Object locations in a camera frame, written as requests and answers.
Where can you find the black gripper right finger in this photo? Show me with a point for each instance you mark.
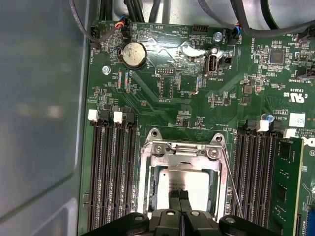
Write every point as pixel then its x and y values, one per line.
pixel 199 223

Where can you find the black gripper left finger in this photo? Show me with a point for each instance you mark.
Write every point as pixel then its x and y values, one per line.
pixel 165 223

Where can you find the silver square CPU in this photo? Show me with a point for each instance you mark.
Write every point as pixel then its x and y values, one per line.
pixel 187 179

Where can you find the thin metal locking lever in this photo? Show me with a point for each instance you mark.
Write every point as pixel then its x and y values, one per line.
pixel 233 184

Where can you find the metal socket cover frame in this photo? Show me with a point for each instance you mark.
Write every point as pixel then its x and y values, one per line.
pixel 162 163

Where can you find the CPU socket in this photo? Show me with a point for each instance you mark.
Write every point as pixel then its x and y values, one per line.
pixel 150 137

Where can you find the green RAM stick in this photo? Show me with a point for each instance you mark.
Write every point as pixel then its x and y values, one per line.
pixel 288 172

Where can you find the green motherboard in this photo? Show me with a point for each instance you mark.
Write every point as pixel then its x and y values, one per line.
pixel 172 110

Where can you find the silver internal USB port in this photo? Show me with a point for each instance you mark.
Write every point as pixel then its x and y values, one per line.
pixel 211 64

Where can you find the silver motherboard screw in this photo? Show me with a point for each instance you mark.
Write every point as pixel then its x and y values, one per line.
pixel 106 70
pixel 217 36

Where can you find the round silver coin battery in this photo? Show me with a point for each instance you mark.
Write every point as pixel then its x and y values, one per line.
pixel 134 55

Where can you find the grey open PC case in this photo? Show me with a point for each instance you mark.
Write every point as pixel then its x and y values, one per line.
pixel 37 98

